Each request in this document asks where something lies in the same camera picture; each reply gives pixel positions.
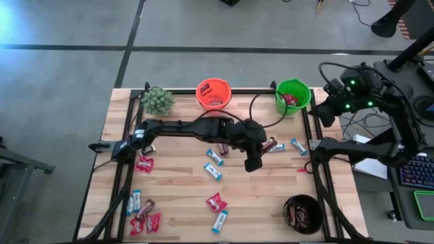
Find green-edged tray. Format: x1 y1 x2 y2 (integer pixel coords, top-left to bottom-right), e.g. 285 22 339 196
412 190 434 222

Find tangled floor cables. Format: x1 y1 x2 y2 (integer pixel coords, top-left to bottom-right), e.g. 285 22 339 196
338 108 384 136

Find black floor cable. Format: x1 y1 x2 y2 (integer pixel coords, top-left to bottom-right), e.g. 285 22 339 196
347 0 374 28

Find grey metal cart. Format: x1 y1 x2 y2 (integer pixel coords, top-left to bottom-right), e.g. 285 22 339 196
0 135 56 244

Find black desk pole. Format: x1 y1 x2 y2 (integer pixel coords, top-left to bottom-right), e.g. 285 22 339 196
386 28 434 73

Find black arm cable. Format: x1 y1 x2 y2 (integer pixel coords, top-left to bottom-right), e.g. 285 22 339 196
193 89 289 129
317 61 366 92

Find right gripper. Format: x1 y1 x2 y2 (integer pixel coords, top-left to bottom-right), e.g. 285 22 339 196
308 77 354 129

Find black cable loop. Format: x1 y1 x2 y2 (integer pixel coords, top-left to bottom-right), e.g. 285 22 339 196
303 159 318 176

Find green plastic bucket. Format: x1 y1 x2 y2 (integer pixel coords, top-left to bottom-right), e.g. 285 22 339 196
275 77 313 116

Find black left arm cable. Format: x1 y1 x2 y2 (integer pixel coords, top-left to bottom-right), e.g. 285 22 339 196
193 89 289 129

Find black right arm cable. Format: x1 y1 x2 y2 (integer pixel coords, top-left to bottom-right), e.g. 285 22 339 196
317 61 366 92

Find white paper sheet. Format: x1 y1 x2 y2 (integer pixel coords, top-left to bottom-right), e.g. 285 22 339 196
351 134 389 180

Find orange plastic bucket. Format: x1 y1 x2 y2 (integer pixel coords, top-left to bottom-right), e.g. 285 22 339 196
195 77 233 115

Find black clamp handle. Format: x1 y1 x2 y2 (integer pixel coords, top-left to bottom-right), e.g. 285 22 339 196
88 142 112 153

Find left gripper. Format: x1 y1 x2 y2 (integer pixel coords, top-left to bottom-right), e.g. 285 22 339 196
233 119 268 173

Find grey side table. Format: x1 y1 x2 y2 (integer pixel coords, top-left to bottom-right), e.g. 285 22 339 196
372 59 434 231

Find artificial green potted plant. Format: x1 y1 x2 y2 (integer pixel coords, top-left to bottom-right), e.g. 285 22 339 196
140 87 176 117

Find backlit black keyboard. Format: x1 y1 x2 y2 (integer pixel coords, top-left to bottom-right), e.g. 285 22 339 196
398 154 434 190

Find black round desk device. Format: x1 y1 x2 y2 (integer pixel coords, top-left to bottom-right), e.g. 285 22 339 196
412 95 434 128

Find black floor stand pole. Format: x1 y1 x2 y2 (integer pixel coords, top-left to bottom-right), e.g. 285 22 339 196
371 0 418 38

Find black round bucket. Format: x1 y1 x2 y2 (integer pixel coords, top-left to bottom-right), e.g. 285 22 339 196
282 193 324 235

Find hazard-striped floor mat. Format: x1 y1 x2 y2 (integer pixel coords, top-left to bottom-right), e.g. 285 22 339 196
388 0 434 40

